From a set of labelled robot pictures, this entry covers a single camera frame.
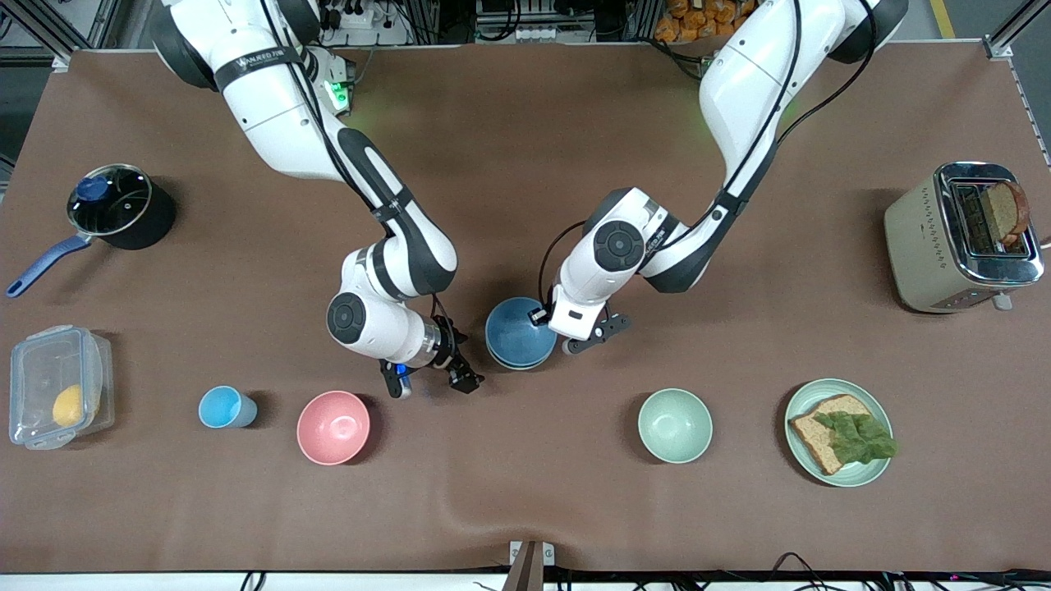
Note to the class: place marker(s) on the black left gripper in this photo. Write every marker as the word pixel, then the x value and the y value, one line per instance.
pixel 539 315

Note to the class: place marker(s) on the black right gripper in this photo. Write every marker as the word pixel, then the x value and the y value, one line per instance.
pixel 447 345

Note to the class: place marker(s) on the blue bowl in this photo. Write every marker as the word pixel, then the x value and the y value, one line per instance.
pixel 513 328

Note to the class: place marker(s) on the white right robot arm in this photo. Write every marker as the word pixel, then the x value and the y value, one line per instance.
pixel 271 107

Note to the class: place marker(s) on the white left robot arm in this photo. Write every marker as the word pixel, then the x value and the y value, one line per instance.
pixel 739 82

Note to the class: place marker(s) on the pink bowl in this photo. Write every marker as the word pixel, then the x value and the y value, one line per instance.
pixel 332 427

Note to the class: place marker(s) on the brown table mat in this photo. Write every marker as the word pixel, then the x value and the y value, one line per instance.
pixel 509 205

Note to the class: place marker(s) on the light blue cup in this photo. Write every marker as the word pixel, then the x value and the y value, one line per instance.
pixel 222 407

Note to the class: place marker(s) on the brown bread slice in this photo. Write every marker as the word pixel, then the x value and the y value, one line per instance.
pixel 809 435

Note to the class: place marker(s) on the white power strip with plugs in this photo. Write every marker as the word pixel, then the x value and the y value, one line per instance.
pixel 386 34

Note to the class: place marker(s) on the orange snack bag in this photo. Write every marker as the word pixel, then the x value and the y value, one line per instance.
pixel 681 20

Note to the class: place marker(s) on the green lettuce leaf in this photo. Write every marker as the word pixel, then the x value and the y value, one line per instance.
pixel 858 439

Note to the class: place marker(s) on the pale green plate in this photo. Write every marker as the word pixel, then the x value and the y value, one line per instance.
pixel 854 478

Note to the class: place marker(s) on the glass lid with blue knob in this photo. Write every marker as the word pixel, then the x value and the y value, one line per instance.
pixel 119 205

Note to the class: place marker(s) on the silver toaster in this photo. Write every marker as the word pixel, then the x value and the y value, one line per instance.
pixel 920 246

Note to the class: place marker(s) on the yellow lemon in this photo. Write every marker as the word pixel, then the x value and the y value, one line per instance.
pixel 67 406

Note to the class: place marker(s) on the clear plastic lidded container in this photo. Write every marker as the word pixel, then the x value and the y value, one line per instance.
pixel 33 369

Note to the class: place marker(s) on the toast slice in toaster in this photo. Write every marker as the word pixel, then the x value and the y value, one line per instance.
pixel 1006 213

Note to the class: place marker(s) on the grey metal bracket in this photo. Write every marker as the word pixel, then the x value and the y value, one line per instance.
pixel 517 554

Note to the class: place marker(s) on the aluminium frame profile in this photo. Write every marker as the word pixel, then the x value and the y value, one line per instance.
pixel 61 59
pixel 998 49

